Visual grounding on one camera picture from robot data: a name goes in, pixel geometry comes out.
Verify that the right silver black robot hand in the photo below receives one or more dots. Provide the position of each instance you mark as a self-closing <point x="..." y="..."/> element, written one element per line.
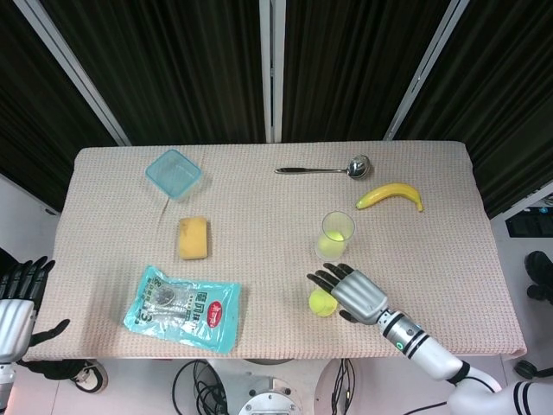
<point x="358" y="294"/>

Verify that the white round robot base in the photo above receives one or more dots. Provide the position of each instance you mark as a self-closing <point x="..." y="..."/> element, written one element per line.
<point x="268" y="389"/>

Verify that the yellow tennis ball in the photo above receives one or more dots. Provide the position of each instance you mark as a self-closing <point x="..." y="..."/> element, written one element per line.
<point x="320" y="304"/>
<point x="330" y="246"/>

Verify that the black office chair base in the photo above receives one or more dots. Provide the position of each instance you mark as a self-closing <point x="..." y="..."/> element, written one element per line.
<point x="540" y="268"/>

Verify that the clear container with blue lid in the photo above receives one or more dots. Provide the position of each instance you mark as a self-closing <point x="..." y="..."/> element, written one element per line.
<point x="173" y="175"/>

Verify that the yellow banana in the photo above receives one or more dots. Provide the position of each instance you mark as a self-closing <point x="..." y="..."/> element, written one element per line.
<point x="389" y="192"/>

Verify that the dark monitor screen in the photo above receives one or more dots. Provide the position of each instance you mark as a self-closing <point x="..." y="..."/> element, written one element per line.
<point x="529" y="225"/>

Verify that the yellow sponge with green base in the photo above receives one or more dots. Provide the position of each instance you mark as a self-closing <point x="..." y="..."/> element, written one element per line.
<point x="193" y="238"/>

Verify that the beige waffle-weave tablecloth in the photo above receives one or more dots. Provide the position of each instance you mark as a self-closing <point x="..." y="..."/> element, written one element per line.
<point x="268" y="242"/>

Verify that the teal dishcloth package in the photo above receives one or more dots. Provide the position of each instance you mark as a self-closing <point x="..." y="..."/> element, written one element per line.
<point x="181" y="315"/>

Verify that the black curtain panel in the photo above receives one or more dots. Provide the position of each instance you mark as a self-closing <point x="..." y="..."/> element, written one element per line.
<point x="26" y="108"/>
<point x="345" y="65"/>
<point x="173" y="65"/>
<point x="510" y="86"/>

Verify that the small black caster wheel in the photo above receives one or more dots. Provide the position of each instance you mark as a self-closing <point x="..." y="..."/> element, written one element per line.
<point x="525" y="369"/>

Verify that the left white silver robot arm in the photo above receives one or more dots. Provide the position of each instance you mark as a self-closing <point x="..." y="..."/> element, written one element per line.
<point x="5" y="389"/>

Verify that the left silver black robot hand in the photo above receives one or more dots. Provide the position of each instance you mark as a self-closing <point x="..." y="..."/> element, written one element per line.
<point x="17" y="315"/>

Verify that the clear plastic measuring cup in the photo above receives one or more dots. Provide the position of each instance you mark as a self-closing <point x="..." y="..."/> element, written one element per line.
<point x="338" y="222"/>

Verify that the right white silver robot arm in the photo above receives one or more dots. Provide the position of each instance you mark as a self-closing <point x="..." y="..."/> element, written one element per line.
<point x="432" y="354"/>

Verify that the white metal frame post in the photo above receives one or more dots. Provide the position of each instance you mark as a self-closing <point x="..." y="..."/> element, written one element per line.
<point x="425" y="69"/>
<point x="78" y="73"/>
<point x="270" y="65"/>

